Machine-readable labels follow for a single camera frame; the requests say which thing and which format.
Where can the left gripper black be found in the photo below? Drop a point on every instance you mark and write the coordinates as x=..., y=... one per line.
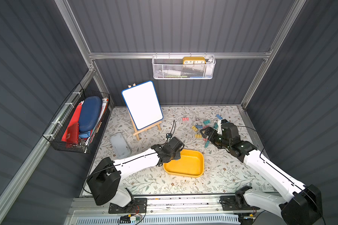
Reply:
x=166, y=157

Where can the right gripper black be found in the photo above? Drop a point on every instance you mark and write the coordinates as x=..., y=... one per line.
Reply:
x=212, y=136

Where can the yellow plastic storage box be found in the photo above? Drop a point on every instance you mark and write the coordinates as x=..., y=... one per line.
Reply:
x=191, y=164

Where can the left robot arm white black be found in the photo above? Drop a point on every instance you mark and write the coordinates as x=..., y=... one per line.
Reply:
x=105, y=181

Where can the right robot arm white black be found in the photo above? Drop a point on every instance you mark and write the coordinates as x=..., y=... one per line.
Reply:
x=297, y=204

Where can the teal binder clip upper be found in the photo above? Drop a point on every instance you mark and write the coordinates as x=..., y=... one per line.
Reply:
x=206, y=122

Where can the yellow clock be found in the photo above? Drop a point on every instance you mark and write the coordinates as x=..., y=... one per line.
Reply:
x=194, y=60

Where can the blue oval case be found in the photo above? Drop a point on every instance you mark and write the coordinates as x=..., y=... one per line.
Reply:
x=89, y=115

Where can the red folder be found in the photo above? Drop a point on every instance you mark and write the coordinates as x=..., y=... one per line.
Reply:
x=74, y=119

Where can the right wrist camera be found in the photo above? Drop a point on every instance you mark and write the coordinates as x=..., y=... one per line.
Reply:
x=219, y=125

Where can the whiteboard with blue frame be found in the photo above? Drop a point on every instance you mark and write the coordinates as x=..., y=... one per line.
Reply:
x=142, y=105

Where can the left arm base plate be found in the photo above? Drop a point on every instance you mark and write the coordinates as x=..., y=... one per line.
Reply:
x=138, y=205

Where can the aluminium front rail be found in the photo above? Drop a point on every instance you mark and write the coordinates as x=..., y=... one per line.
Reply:
x=156, y=204

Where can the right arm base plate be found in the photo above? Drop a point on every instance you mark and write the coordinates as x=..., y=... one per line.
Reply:
x=229, y=203

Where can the white wire wall basket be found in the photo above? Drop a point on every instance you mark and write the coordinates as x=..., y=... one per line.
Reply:
x=166, y=67

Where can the black wire side basket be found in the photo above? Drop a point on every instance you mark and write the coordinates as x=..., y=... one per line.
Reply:
x=76, y=127

